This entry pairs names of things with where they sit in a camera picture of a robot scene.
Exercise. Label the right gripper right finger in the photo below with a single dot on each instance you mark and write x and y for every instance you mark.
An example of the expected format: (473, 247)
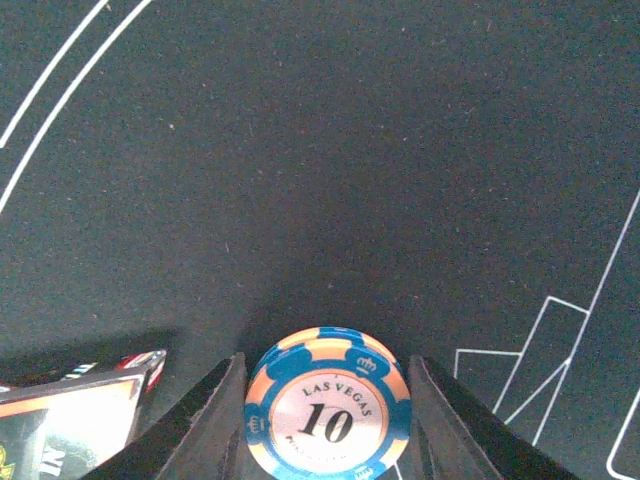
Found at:
(455, 436)

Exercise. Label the red triangular dealer button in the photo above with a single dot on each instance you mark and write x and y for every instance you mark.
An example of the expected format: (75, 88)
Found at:
(63, 423)

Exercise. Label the blue chip number ten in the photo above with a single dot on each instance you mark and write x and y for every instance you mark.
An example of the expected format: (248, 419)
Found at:
(327, 403)

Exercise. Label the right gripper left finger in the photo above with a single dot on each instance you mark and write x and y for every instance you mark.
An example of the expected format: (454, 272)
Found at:
(198, 438)

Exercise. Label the round black poker mat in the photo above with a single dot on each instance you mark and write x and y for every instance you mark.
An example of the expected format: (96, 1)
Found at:
(459, 179)

